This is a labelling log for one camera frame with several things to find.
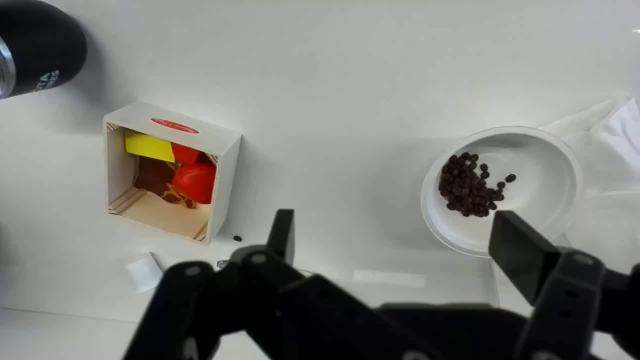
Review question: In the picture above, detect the black tumbler with lid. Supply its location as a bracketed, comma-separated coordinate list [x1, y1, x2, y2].
[0, 0, 88, 98]

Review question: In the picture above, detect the white paper napkin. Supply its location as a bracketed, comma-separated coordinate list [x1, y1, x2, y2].
[546, 96, 640, 272]

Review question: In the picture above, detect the white bowl with coffee beans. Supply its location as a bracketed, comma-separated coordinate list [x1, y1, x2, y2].
[419, 125, 581, 257]

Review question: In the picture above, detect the white box with toys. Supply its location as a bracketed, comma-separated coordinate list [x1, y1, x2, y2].
[103, 101, 242, 244]

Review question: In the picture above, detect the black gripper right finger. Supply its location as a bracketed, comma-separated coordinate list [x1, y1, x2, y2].
[487, 209, 640, 360]

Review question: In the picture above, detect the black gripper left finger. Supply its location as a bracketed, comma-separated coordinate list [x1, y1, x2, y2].
[124, 207, 374, 360]

